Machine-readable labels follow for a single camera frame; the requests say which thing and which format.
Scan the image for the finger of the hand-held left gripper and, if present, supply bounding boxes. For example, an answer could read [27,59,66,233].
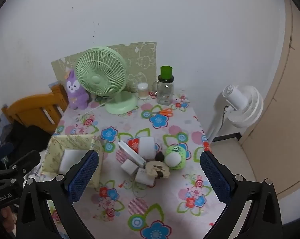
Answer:
[0,150,41,180]

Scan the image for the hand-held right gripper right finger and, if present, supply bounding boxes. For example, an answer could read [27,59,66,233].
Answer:
[200,151,283,239]

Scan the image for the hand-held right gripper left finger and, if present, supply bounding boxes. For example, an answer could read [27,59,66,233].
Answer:
[16,149,99,239]

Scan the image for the cartoon-print storage box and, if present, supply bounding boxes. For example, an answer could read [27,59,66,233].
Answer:
[39,134,104,188]

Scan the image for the green panda-print device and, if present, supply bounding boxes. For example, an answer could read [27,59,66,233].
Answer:
[164,144,188,170]

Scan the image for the white charger cube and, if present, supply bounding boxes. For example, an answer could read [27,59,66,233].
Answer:
[135,167,155,186]
[121,159,138,176]

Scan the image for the white remote control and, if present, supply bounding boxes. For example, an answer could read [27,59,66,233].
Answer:
[118,140,147,168]

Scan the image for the cream bear-shaped case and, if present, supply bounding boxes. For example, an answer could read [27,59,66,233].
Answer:
[145,161,171,179]

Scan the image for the white printed cloth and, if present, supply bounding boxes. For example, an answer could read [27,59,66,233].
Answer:
[26,151,50,182]

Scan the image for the black clothing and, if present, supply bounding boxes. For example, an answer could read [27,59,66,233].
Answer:
[0,123,52,165]

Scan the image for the wooden chair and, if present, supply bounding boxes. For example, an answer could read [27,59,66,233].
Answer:
[1,83,69,133]

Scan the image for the floral tablecloth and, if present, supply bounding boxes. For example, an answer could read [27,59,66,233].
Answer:
[41,90,240,239]

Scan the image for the white floor fan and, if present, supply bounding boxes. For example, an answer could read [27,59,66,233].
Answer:
[206,85,264,143]

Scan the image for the purple plush toy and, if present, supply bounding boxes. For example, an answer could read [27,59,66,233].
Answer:
[65,70,89,110]

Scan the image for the glass mug with green lid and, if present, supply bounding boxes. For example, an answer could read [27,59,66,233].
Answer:
[152,66,175,105]

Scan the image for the green desk fan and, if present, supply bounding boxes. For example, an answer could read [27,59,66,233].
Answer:
[75,46,138,115]

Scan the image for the cotton swab jar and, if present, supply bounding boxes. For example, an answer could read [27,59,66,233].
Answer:
[137,83,149,99]

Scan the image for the green cartoon-print board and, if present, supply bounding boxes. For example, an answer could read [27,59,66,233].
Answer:
[51,41,157,100]

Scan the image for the black fan power cable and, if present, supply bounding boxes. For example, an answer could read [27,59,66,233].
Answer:
[221,105,230,141]

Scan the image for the orange-handled scissors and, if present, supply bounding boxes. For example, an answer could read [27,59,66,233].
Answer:
[156,108,173,117]

